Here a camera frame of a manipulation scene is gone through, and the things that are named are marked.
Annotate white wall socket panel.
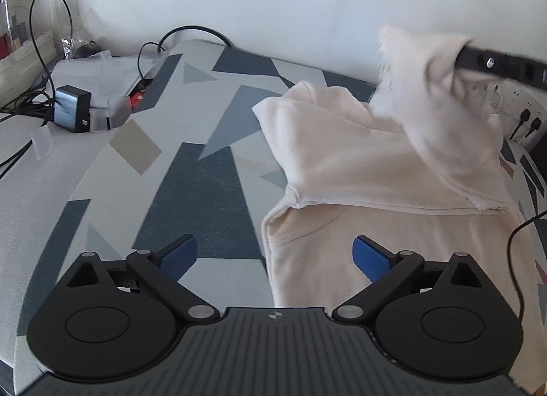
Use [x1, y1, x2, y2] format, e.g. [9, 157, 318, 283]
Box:
[487, 80, 546, 150]

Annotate clear cosmetic organiser box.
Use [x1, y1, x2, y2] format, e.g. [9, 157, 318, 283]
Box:
[1, 0, 56, 105]

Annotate black plug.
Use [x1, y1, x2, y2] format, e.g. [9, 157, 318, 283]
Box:
[510, 108, 531, 140]
[524, 117, 542, 142]

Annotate grey power adapter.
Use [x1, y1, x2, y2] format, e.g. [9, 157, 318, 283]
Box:
[53, 85, 92, 133]

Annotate black plug right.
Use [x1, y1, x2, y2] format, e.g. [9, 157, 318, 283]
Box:
[524, 117, 542, 142]

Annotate geometric patterned mat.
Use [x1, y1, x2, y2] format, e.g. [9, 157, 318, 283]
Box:
[14, 42, 546, 395]

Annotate cream long-sleeve top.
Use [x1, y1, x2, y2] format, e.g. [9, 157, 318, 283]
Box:
[253, 26, 546, 391]

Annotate black coiled cable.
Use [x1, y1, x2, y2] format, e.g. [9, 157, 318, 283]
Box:
[0, 0, 237, 179]

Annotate black plug left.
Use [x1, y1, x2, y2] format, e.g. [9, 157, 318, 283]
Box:
[510, 108, 531, 140]

